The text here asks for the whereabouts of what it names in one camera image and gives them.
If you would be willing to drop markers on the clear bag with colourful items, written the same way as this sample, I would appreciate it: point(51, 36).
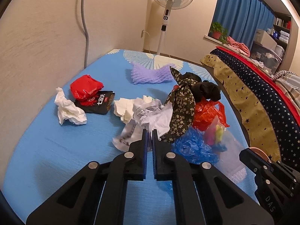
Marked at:
point(214, 133)

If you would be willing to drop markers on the blue patterned mat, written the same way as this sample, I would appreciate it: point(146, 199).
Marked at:
point(49, 153)

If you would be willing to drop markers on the pink folded clothes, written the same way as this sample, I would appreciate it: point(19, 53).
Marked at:
point(241, 47)

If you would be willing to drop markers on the cardboard box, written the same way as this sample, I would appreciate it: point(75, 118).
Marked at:
point(264, 39)

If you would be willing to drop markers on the clear plastic storage box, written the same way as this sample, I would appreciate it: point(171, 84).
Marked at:
point(267, 59)

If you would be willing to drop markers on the wooden bookshelf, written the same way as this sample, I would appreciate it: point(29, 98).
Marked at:
point(280, 30)

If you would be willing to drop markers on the red blanket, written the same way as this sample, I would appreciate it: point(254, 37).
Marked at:
point(268, 80)

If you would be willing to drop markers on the purple foam fruit net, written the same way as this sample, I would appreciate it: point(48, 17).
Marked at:
point(142, 75)

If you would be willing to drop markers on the navy star bedsheet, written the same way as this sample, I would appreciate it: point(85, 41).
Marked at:
point(270, 125)

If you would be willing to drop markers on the black snack packet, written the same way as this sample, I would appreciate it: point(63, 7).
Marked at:
point(100, 103)

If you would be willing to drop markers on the red plastic bag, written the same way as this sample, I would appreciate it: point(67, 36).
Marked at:
point(85, 87)

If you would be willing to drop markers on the blue crumpled plastic bag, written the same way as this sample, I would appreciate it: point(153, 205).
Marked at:
point(192, 147)

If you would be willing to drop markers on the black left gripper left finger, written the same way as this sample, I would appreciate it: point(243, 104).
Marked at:
point(97, 193)

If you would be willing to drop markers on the orange-red plastic bag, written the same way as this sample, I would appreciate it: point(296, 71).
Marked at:
point(206, 111)

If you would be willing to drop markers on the striped plaid pillow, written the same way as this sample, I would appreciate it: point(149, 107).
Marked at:
point(288, 82)

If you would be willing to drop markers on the pink round trash bin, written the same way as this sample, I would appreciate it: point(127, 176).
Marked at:
point(260, 153)

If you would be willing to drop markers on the printed white paper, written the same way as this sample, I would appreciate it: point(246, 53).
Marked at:
point(146, 116)

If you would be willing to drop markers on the black sock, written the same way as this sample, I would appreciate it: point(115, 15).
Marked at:
point(203, 89)

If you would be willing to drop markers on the white crumpled tissue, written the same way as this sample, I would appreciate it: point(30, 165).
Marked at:
point(66, 110)

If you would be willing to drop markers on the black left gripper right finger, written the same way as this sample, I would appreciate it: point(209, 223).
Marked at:
point(202, 194)

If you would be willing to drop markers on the potted green plant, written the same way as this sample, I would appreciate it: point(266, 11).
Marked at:
point(218, 32)

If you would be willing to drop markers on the black floral cloth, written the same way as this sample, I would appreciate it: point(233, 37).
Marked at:
point(183, 104)

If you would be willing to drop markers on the blue curtain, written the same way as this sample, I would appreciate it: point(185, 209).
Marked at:
point(242, 18)

